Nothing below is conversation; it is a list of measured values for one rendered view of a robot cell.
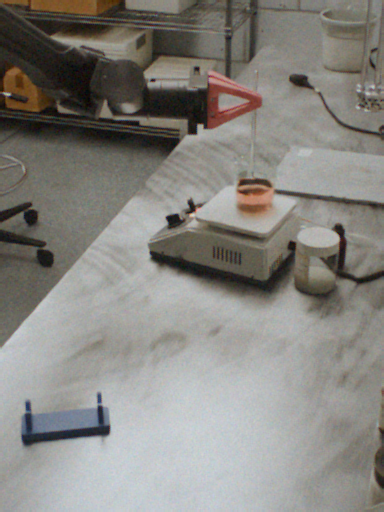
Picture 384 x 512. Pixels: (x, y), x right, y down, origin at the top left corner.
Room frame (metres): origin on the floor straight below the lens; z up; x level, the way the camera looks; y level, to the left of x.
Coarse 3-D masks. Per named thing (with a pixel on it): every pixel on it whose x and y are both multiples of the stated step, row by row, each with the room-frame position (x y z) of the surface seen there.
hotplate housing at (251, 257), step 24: (288, 216) 1.12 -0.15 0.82; (168, 240) 1.10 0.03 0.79; (192, 240) 1.08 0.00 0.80; (216, 240) 1.06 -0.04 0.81; (240, 240) 1.05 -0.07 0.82; (264, 240) 1.05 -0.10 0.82; (288, 240) 1.10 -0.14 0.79; (192, 264) 1.09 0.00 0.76; (216, 264) 1.06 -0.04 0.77; (240, 264) 1.05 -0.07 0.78; (264, 264) 1.03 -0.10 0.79
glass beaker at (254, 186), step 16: (240, 160) 1.14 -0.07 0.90; (256, 160) 1.14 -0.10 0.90; (272, 160) 1.13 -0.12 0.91; (240, 176) 1.10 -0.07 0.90; (256, 176) 1.09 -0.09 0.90; (272, 176) 1.10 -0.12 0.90; (240, 192) 1.10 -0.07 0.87; (256, 192) 1.09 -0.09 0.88; (272, 192) 1.10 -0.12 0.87; (240, 208) 1.10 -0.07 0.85; (256, 208) 1.09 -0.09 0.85; (272, 208) 1.10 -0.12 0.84
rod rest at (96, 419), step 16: (32, 416) 0.74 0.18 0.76; (48, 416) 0.74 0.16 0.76; (64, 416) 0.74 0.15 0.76; (80, 416) 0.74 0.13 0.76; (96, 416) 0.74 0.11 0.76; (32, 432) 0.72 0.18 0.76; (48, 432) 0.72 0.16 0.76; (64, 432) 0.72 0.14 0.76; (80, 432) 0.72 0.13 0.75; (96, 432) 0.73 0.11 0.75
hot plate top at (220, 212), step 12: (228, 192) 1.17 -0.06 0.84; (216, 204) 1.13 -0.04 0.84; (228, 204) 1.13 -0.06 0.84; (276, 204) 1.12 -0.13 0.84; (288, 204) 1.12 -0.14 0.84; (204, 216) 1.09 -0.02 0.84; (216, 216) 1.09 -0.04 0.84; (228, 216) 1.09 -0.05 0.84; (240, 216) 1.09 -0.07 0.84; (252, 216) 1.09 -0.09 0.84; (264, 216) 1.09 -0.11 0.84; (276, 216) 1.09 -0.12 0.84; (228, 228) 1.06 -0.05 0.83; (240, 228) 1.05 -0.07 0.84; (252, 228) 1.05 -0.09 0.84; (264, 228) 1.05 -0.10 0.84; (276, 228) 1.06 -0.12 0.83
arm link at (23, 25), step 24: (0, 24) 0.98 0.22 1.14; (24, 24) 1.02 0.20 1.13; (0, 48) 0.99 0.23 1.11; (24, 48) 1.01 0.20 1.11; (48, 48) 1.04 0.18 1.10; (72, 48) 1.08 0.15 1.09; (24, 72) 1.06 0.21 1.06; (48, 72) 1.04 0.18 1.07; (72, 72) 1.07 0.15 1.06; (72, 96) 1.07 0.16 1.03
